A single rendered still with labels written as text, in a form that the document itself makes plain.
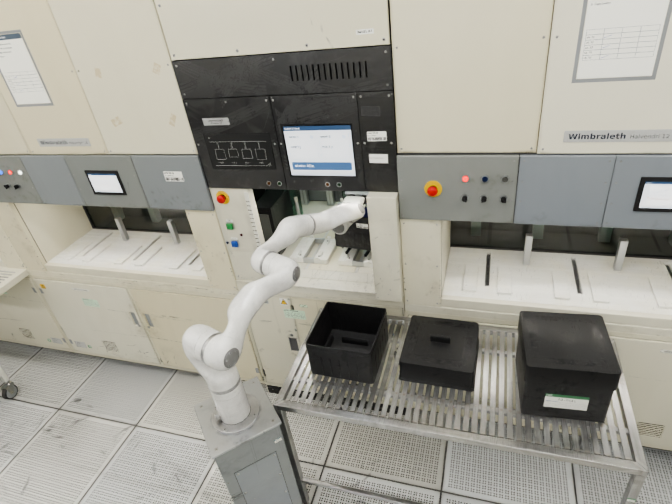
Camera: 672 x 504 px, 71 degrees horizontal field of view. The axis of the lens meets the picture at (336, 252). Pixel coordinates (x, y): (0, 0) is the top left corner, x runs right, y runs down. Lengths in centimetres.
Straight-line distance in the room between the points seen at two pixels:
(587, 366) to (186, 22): 186
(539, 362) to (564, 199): 59
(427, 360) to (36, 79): 209
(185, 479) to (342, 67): 219
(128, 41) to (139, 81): 15
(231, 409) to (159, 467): 115
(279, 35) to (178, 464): 223
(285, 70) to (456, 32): 62
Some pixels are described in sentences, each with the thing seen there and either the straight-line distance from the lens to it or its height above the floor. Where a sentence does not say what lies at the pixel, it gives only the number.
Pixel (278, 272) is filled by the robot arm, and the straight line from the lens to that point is 175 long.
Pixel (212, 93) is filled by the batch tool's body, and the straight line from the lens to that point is 204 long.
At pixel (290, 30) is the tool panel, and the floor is 202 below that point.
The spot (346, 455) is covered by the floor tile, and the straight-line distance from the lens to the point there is 271.
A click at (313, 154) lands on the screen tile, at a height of 156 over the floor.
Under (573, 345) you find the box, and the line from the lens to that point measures 183.
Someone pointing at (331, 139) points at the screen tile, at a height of 162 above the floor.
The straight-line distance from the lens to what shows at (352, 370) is 195.
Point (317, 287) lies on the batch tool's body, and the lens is 231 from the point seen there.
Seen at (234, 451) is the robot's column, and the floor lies 73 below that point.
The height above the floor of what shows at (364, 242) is 101.
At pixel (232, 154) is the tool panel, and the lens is 210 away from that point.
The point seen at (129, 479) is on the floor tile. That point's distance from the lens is 301.
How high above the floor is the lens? 225
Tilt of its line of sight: 33 degrees down
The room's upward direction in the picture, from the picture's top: 8 degrees counter-clockwise
